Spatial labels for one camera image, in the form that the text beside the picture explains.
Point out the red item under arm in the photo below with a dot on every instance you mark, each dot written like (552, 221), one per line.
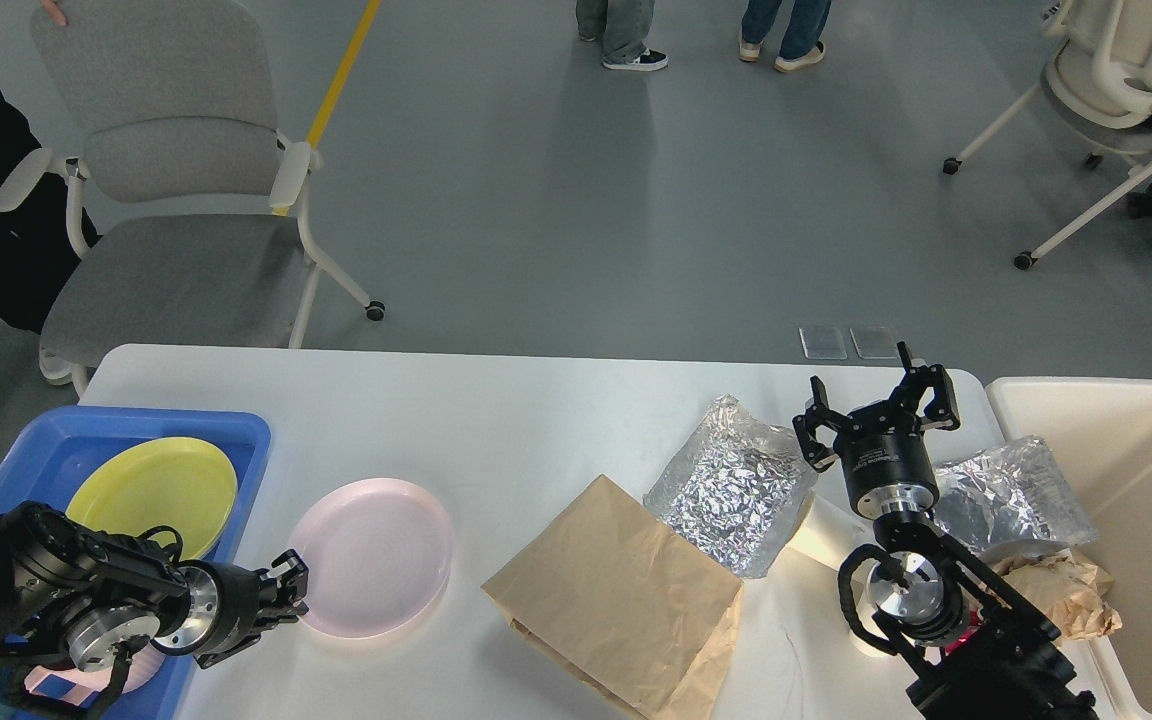
(972, 626)

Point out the pink mug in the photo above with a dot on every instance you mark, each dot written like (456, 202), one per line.
(76, 686)

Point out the brown paper bag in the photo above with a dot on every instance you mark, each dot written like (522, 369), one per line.
(626, 605)

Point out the person in blue jeans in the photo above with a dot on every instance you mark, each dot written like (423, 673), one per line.
(801, 46)

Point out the white office chair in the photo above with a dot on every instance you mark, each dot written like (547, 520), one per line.
(1099, 82)

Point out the crumpled brown paper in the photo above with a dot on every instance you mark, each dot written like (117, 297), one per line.
(1069, 589)

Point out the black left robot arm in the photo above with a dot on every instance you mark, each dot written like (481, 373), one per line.
(76, 606)

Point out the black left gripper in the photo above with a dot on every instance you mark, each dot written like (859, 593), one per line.
(227, 608)

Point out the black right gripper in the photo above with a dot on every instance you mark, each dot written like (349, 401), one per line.
(886, 464)

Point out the silver foil bag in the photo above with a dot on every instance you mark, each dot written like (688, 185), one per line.
(737, 489)
(1011, 501)

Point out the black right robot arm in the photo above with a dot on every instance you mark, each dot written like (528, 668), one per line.
(977, 647)

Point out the blue plastic tray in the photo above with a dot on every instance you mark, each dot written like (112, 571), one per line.
(60, 450)

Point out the grey office chair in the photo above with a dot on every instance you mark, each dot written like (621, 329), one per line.
(187, 206)

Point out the beige plastic bin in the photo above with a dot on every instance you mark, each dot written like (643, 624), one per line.
(1100, 432)

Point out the pink plate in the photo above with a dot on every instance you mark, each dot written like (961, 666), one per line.
(379, 553)

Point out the white paper sheet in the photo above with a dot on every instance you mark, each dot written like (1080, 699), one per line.
(828, 534)

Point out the yellow plate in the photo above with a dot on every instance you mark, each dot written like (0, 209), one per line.
(179, 482)

